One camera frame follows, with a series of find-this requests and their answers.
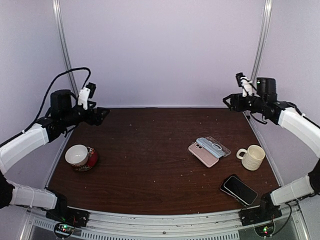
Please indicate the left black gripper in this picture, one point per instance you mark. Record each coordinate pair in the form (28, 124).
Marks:
(97, 120)

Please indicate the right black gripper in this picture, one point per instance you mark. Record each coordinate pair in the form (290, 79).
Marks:
(235, 100)

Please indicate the clear magsafe phone case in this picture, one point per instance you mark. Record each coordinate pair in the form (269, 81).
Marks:
(226, 151)

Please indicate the silver smartphone black screen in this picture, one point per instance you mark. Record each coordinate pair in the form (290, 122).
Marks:
(240, 190)

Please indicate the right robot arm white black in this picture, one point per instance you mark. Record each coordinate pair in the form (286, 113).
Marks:
(261, 98)

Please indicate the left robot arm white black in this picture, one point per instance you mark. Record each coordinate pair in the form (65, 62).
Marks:
(66, 111)

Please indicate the light blue phone case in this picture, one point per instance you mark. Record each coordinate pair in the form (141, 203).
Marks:
(212, 147)

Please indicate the pink phone case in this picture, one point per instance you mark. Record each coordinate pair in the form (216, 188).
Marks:
(203, 155)

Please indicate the red floral saucer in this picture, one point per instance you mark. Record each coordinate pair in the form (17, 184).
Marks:
(92, 159)

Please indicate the white bowl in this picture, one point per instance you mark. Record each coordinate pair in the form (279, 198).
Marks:
(77, 155)

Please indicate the cream ribbed mug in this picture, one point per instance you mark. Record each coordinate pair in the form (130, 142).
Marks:
(252, 157)

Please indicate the dark smartphone lower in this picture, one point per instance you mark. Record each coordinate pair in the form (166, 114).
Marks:
(223, 189)

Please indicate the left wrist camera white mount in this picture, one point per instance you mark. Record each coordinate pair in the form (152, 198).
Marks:
(84, 96)

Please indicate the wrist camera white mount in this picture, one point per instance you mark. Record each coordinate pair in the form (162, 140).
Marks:
(245, 83)
(84, 96)

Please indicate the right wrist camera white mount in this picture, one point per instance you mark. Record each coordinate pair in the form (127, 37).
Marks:
(245, 83)

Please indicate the right aluminium frame post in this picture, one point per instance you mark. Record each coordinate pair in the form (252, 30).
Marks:
(264, 30)

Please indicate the aluminium frame post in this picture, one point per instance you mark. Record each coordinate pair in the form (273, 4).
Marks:
(63, 42)
(264, 30)

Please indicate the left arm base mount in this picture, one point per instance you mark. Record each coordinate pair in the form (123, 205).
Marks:
(68, 219)

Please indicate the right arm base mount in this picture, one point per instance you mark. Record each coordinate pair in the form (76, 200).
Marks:
(261, 218)

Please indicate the left aluminium frame post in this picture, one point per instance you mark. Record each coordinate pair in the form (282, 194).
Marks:
(63, 42)

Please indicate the front aluminium rail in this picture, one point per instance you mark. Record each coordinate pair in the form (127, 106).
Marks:
(224, 225)

